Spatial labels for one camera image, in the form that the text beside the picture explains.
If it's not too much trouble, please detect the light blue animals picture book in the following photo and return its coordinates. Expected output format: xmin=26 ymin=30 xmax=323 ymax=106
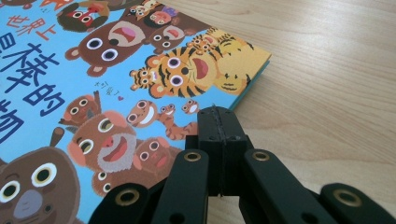
xmin=0 ymin=0 xmax=273 ymax=224

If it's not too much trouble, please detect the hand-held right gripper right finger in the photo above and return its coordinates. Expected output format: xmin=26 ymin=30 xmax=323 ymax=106
xmin=214 ymin=106 xmax=254 ymax=197

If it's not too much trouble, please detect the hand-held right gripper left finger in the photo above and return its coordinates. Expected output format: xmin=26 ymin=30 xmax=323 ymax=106
xmin=185 ymin=106 xmax=226 ymax=197

